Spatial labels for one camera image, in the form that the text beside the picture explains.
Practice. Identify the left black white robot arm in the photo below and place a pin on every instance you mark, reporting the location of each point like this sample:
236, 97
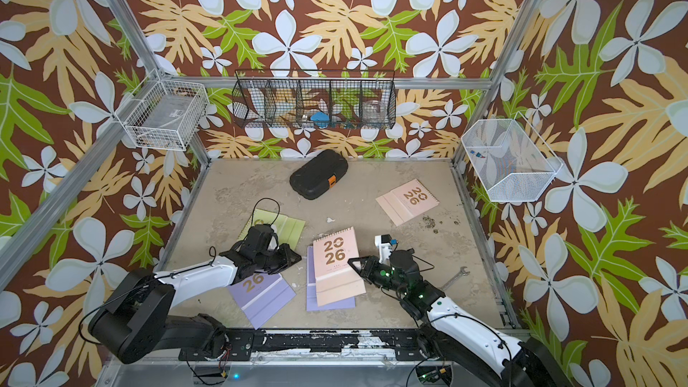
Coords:
136, 318

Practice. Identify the blue object in basket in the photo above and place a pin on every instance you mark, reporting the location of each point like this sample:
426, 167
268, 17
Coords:
320, 119

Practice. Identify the white wire basket right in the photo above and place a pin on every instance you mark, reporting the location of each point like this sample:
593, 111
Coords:
512, 160

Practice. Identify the white wire basket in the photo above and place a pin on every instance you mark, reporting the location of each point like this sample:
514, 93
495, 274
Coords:
163, 113
512, 160

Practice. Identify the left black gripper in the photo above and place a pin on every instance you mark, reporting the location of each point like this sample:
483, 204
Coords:
288, 260

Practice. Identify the white wire basket left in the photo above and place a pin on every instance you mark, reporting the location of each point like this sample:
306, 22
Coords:
163, 113

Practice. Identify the pink 2026 calendar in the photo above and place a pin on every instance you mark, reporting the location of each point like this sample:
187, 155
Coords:
406, 202
335, 279

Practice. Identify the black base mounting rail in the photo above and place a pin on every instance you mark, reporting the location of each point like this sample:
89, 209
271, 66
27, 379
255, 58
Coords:
402, 344

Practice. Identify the black case orange latch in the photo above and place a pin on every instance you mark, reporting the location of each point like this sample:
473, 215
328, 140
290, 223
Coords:
319, 175

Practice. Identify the purple 2026 calendar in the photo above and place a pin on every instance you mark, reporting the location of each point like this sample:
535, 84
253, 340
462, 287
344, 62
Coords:
261, 296
311, 298

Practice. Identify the silver wrench right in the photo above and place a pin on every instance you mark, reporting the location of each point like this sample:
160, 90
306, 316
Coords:
463, 272

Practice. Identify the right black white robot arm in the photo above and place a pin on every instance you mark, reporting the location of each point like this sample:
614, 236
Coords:
448, 333

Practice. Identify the green 2026 calendar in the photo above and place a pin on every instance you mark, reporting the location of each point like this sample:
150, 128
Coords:
288, 229

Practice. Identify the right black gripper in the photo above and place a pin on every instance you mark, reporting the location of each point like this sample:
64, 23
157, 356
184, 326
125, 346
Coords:
370, 268

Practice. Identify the black wire basket back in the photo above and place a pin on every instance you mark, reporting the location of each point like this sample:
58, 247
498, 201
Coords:
352, 99

